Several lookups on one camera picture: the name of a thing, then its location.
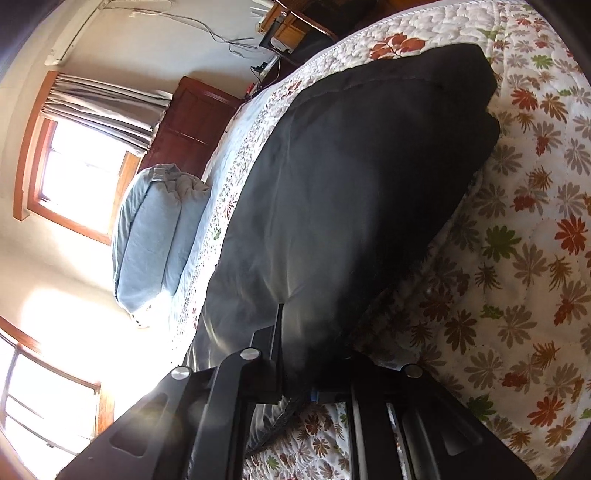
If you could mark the white air conditioner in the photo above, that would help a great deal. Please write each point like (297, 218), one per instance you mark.
(86, 13)

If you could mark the light blue bed sheet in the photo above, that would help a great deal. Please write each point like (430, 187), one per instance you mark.
(251, 126)

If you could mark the black padded pants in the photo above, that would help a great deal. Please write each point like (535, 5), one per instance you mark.
(358, 177)

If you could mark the wooden desk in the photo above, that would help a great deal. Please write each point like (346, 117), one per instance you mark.
(285, 26)

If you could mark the dark wooden headboard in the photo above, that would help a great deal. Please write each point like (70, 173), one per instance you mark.
(191, 127)

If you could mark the grey window curtain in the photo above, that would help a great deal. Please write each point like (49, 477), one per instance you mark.
(125, 114)

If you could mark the large blue folded duvet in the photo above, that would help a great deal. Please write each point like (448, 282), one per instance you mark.
(156, 225)

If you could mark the floral quilted bedspread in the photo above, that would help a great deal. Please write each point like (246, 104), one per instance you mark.
(500, 311)

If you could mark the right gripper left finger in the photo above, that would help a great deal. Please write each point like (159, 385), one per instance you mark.
(193, 424)

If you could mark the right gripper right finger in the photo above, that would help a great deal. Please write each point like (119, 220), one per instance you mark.
(403, 424)

